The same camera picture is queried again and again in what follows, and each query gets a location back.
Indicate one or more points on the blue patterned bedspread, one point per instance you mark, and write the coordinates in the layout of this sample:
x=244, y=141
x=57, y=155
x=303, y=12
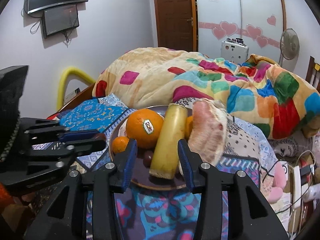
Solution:
x=152, y=214

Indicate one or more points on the standing electric fan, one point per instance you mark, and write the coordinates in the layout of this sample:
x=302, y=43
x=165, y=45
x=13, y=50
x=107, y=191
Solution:
x=289, y=45

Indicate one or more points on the pink plush toy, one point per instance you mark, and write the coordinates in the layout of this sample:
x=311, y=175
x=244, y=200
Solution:
x=273, y=186

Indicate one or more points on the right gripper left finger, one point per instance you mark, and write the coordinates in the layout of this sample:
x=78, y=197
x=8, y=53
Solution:
x=115, y=177

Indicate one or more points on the small wall monitor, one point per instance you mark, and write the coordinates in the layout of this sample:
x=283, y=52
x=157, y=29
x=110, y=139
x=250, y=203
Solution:
x=59, y=20

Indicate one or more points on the wooden headboard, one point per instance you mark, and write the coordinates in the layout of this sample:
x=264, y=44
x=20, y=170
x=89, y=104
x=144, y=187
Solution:
x=312, y=76

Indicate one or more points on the yellow foam tube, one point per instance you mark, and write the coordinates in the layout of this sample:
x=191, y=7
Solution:
x=68, y=74

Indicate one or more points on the pomelo segment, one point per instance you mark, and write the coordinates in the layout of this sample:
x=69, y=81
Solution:
x=209, y=131
x=122, y=131

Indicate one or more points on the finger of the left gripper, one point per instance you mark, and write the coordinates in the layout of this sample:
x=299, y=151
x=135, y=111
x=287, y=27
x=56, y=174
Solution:
x=76, y=148
x=43, y=130

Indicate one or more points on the brown wooden door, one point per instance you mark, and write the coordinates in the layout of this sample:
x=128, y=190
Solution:
x=176, y=22

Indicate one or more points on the colourful patchwork blanket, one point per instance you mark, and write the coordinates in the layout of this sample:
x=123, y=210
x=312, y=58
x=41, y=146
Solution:
x=258, y=91

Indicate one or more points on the white wardrobe with hearts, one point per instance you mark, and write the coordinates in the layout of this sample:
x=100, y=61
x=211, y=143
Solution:
x=260, y=23

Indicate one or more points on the large orange with sticker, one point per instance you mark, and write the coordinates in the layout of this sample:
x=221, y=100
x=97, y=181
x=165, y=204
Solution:
x=144, y=126

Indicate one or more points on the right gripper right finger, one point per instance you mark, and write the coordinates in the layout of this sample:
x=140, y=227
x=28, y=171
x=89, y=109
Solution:
x=204, y=179

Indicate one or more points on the white suitcase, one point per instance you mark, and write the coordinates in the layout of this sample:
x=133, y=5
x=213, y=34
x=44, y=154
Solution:
x=234, y=50

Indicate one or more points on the white power strip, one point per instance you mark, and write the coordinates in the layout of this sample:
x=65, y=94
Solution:
x=296, y=193

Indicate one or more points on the grey patterned pillow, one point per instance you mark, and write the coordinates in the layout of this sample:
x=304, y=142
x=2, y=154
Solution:
x=293, y=145

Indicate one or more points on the dark purple plate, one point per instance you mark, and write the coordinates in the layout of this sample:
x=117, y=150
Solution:
x=141, y=176

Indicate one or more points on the dark red jujube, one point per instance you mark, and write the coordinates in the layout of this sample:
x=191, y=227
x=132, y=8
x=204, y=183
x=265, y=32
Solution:
x=148, y=155

